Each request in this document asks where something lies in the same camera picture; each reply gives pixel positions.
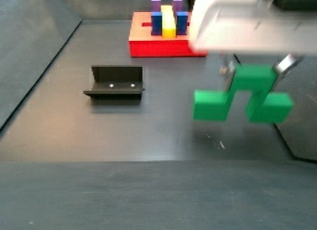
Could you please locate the yellow block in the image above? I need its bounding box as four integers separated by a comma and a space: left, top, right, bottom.
161, 5, 176, 38

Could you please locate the blue block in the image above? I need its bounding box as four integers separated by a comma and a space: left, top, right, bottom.
176, 11, 189, 35
152, 12, 162, 35

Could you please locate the right purple block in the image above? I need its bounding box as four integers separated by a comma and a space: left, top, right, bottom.
173, 0, 184, 11

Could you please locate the green U-shaped block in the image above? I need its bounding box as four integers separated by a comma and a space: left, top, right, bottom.
192, 64, 295, 123

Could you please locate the right blue block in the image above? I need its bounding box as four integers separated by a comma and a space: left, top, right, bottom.
176, 11, 189, 35

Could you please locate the red board base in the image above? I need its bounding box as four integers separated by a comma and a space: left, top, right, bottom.
129, 12, 208, 58

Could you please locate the black metal bracket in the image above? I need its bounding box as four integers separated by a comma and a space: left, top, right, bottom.
83, 65, 144, 97

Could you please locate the purple block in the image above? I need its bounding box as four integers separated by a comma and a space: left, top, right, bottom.
152, 0, 161, 12
173, 0, 184, 11

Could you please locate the left blue block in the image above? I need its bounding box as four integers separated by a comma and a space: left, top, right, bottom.
152, 12, 162, 35

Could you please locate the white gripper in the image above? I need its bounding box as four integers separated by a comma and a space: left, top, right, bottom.
189, 0, 317, 91

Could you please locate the left purple block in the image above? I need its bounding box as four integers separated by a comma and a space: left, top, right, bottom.
152, 0, 161, 12

